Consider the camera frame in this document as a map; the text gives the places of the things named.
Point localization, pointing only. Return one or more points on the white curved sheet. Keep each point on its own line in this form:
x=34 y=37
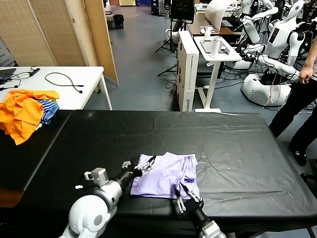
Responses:
x=215 y=15

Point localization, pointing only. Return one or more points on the black chair base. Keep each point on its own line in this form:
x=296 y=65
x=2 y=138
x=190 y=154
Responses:
x=309 y=177

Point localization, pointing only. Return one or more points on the tall white cardboard box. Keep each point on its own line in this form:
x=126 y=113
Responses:
x=192 y=74

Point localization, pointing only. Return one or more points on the white humanoid robot black shoulder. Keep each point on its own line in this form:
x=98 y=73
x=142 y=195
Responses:
x=280 y=37

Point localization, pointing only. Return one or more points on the person bare forearm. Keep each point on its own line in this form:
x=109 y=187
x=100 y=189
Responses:
x=312 y=53

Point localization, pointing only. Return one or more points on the person in black trousers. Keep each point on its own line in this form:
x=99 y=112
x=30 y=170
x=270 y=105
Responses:
x=294 y=111

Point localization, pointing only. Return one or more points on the blue striped garment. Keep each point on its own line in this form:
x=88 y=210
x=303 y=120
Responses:
x=49 y=110

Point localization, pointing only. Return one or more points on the white standing desk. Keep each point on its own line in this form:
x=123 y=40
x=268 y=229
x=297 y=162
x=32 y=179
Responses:
x=230 y=55

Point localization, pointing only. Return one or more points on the person bare hand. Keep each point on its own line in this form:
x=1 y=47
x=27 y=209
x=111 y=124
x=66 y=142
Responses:
x=305 y=74

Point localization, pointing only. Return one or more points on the white bottle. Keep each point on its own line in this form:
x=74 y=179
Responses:
x=215 y=47

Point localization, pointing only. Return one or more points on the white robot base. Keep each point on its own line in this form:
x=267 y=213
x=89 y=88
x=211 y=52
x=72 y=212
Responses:
x=262 y=94

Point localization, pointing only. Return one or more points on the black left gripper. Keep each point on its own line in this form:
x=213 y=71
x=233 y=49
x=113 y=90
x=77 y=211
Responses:
x=125 y=174

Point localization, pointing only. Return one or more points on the dark laptop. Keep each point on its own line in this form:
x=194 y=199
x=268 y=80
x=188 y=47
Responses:
x=6 y=74

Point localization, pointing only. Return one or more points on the brown desk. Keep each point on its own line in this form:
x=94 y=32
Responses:
x=198 y=23

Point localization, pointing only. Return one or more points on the black power strip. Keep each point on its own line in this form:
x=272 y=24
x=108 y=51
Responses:
x=35 y=71

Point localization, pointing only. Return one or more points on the white table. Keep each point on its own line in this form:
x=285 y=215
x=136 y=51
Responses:
x=84 y=77

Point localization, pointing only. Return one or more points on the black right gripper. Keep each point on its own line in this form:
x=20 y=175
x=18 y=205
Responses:
x=193 y=210

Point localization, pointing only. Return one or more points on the white humanoid robot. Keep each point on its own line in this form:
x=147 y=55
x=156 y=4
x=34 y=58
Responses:
x=250 y=29

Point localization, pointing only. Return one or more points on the lavender t-shirt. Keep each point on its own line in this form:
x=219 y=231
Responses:
x=163 y=173

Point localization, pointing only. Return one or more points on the black trash bin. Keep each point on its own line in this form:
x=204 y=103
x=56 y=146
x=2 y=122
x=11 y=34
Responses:
x=118 y=21

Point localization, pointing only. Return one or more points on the grey tablet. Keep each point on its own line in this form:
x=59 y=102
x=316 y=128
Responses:
x=205 y=45

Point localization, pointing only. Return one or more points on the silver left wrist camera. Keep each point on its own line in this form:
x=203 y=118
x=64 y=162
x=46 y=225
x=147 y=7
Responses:
x=97 y=174

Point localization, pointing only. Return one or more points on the black table cover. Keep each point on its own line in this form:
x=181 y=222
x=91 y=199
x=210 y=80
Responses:
x=247 y=148

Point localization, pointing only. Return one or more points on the black tripod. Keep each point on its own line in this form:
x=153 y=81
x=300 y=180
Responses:
x=171 y=37

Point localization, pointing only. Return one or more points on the green garment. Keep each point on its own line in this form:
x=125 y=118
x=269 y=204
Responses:
x=55 y=100

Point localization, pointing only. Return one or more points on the small black device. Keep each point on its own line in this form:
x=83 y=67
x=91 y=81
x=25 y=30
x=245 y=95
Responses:
x=224 y=49

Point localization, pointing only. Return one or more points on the black monitor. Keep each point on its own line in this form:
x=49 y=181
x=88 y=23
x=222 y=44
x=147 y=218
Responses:
x=182 y=10

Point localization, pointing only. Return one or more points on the orange garment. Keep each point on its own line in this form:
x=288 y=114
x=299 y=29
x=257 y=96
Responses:
x=19 y=114

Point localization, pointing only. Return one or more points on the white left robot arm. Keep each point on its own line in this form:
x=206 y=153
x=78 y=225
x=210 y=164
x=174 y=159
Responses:
x=91 y=213

